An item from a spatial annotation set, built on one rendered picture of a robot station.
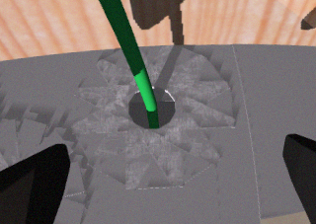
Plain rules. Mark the green cable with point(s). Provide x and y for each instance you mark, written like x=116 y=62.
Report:
x=121 y=26

